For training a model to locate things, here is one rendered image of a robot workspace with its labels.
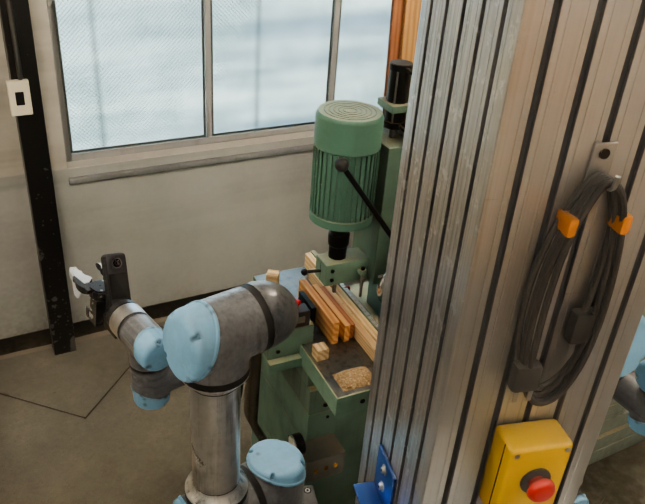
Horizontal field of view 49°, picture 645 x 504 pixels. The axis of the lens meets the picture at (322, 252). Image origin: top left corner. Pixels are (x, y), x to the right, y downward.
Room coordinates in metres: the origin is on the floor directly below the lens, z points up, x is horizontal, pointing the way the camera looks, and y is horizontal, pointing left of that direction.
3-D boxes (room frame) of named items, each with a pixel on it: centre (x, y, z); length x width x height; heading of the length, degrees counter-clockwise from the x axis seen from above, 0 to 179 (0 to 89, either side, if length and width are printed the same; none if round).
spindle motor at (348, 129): (1.73, -0.04, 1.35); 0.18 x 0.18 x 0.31
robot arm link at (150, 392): (1.11, 0.32, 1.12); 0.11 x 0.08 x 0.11; 131
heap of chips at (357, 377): (1.41, -0.11, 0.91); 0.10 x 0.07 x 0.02; 117
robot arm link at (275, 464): (0.99, 0.06, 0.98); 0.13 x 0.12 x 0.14; 131
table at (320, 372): (1.62, 0.02, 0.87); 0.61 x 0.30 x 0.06; 27
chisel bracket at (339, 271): (1.74, -0.06, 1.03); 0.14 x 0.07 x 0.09; 117
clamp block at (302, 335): (1.58, 0.10, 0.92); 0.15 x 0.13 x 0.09; 27
